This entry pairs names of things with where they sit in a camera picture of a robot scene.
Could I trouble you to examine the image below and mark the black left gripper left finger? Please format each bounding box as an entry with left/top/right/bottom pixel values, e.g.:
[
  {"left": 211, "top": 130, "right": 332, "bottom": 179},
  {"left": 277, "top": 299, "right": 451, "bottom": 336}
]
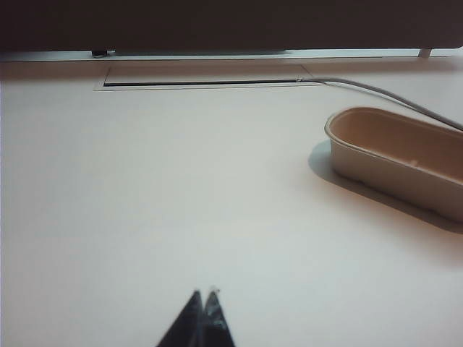
[{"left": 155, "top": 288, "right": 203, "bottom": 347}]

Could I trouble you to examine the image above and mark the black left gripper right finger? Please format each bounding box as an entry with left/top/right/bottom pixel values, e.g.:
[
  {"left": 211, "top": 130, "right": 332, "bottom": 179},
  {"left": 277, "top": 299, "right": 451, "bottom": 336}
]
[{"left": 198, "top": 286, "right": 238, "bottom": 347}]

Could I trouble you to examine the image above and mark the beige paper lunch box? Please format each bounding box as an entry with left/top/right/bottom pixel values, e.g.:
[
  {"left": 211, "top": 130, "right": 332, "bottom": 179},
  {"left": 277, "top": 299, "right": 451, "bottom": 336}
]
[{"left": 324, "top": 106, "right": 463, "bottom": 222}]

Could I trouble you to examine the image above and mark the white desk cable flap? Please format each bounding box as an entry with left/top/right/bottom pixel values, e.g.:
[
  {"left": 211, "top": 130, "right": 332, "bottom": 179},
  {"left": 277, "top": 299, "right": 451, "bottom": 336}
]
[{"left": 93, "top": 64, "right": 315, "bottom": 91}]

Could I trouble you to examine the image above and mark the grey cable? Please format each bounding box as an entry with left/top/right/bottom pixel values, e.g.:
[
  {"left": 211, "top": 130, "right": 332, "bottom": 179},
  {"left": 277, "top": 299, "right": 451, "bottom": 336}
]
[{"left": 294, "top": 77, "right": 463, "bottom": 132}]

